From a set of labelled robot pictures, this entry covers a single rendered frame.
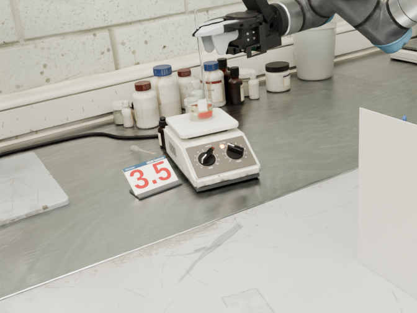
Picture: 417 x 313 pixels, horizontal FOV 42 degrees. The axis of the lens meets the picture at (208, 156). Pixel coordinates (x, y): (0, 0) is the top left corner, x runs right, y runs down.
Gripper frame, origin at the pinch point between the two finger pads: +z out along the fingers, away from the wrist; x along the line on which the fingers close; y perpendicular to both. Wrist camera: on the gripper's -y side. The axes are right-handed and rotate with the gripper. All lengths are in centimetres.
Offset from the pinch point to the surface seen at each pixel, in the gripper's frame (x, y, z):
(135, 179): -2.2, 23.4, 19.8
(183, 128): -2.1, 17.2, 7.8
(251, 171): -15.3, 24.1, 2.7
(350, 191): -31.3, 26.2, -5.6
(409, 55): 9, 25, -82
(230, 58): 36, 18, -35
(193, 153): -7.5, 20.1, 9.8
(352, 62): 25, 28, -75
